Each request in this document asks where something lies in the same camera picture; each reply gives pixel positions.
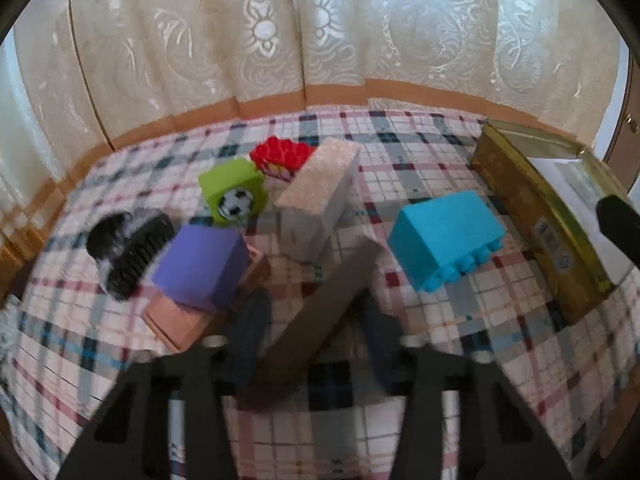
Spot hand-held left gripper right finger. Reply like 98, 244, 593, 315
360, 292, 573, 480

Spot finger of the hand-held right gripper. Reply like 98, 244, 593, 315
596, 196, 640, 261

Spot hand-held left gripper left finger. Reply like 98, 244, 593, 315
57, 287, 273, 480

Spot long brown box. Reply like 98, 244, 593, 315
239, 237, 385, 411

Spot pink box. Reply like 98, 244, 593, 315
141, 245, 272, 353

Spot purple cube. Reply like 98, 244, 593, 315
151, 224, 251, 313

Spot gold tin box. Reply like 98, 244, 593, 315
470, 120, 632, 325

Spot blue building block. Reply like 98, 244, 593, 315
388, 191, 507, 292

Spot white rectangular box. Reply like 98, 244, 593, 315
274, 136, 362, 263

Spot red building block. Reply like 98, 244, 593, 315
249, 136, 317, 182

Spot brown wooden furniture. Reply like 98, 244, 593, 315
605, 55, 640, 181

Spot black hair brush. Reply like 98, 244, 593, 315
86, 208, 176, 302

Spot green soccer ball cube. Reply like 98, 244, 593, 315
198, 157, 266, 225

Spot plaid tablecloth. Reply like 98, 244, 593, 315
0, 102, 640, 480

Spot cream lace curtain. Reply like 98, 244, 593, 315
0, 0, 640, 281

